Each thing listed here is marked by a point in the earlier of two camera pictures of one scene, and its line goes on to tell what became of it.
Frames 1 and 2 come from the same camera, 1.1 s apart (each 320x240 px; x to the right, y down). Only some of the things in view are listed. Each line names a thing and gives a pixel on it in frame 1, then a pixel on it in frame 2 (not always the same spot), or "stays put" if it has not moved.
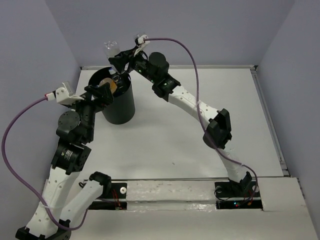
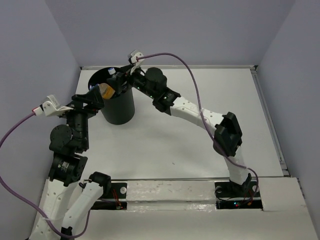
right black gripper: (120, 61) to (117, 82)
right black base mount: (239, 195) stays put
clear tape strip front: (171, 196) stays put
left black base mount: (114, 197) stays put
